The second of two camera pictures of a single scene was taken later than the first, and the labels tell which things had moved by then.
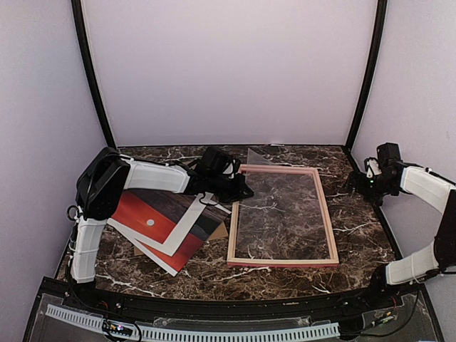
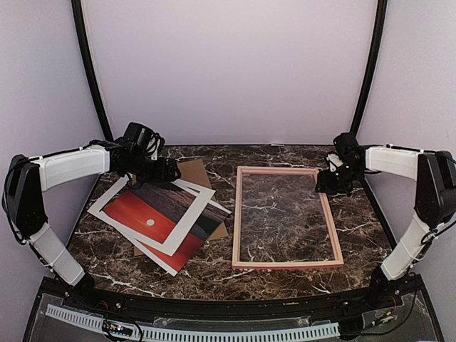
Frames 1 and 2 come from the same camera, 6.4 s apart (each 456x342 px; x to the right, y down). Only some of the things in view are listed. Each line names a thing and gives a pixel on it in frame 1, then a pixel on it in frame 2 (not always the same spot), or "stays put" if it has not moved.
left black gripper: (241, 188) → (161, 176)
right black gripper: (360, 187) → (325, 183)
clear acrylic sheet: (282, 219) stays put
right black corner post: (381, 23) stays put
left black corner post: (77, 14) stays put
